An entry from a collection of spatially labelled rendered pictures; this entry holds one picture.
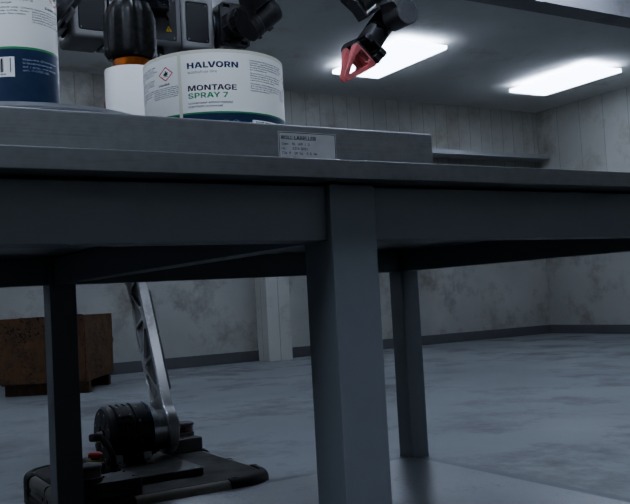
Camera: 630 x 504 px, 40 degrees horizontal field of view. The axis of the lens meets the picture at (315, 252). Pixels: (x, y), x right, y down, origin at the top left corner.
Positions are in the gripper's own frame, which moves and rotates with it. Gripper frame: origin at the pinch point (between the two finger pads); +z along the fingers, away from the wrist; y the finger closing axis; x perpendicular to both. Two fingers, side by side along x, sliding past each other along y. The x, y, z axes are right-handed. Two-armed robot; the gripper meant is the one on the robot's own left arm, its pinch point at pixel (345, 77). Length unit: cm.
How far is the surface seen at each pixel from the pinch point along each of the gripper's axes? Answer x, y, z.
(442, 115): 396, -720, -546
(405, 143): -15, 76, 51
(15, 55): -54, 61, 69
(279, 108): -24, 53, 47
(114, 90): -40, 27, 51
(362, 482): -1, 80, 87
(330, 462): -4, 77, 87
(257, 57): -31, 55, 44
